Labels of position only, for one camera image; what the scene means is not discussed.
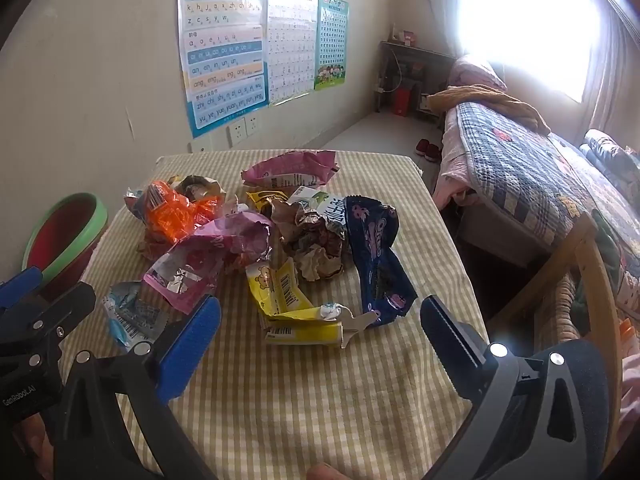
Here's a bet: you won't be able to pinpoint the pink foil wrapper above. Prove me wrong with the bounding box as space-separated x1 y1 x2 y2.
143 210 275 314

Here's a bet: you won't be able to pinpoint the folded patterned quilt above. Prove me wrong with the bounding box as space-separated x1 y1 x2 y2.
579 129 640 187

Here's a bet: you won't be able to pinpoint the red bin with green rim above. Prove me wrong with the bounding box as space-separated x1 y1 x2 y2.
21 191 109 306

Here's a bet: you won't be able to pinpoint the yellow snack wrapper brown logo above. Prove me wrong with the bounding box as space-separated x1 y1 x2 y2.
246 190 291 213

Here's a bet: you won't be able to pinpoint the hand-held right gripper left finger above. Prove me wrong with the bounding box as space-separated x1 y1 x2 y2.
52 296 223 480

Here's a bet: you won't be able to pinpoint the woven chair cushion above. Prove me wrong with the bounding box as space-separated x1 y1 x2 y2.
532 270 582 356

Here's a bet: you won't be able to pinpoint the small boxes on shelf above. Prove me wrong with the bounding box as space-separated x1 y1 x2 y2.
390 24 419 47

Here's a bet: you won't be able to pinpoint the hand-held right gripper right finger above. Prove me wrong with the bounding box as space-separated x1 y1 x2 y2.
419 295 593 480

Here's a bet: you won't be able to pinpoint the sheer patterned curtain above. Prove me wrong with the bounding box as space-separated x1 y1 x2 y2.
575 0 640 151

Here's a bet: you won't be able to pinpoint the person's left forearm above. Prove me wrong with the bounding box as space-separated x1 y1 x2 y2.
15 410 55 480

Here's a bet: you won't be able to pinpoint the white chart wall poster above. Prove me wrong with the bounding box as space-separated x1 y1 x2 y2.
265 0 321 107

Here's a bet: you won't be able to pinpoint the bright window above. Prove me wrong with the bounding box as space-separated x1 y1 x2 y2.
457 0 601 104

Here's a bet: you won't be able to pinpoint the silver brown wrapper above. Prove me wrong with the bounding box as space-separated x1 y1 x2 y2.
167 175 239 211

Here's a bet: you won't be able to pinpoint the dark shelf unit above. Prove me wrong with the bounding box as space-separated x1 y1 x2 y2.
375 40 458 122

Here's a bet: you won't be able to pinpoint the pink bed sheet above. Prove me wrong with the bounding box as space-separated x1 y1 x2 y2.
432 109 482 207

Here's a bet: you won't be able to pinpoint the pink pillow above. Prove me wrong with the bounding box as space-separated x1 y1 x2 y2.
447 55 507 92

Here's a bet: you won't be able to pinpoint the large pink snack bag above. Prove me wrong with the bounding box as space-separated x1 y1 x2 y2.
241 150 340 192

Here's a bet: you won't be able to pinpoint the blue letter wall poster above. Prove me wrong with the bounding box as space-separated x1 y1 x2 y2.
176 0 271 139

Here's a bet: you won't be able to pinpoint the paper wrapper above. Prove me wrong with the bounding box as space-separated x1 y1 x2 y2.
270 197 347 282

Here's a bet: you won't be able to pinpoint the green bordered wall poster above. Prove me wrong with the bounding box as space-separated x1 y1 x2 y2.
313 0 350 92

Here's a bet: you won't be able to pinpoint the yellow bear print carton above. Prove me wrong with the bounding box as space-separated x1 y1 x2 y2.
245 257 377 350

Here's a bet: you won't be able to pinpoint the dark blue snack wrapper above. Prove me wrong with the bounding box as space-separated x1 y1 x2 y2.
344 195 419 329

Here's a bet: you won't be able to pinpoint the white milk carton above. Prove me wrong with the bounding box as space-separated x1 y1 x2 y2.
287 186 351 231

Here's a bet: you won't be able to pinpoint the yellow brown blanket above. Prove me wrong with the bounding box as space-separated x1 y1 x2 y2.
426 85 552 134

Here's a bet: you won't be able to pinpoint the wooden chair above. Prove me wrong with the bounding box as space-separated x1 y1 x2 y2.
487 212 632 411

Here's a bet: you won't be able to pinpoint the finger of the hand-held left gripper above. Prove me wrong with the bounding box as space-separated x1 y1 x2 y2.
0 266 45 312
0 282 97 382

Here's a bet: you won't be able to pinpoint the blue white wrapper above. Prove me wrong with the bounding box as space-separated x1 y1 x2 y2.
102 281 169 352

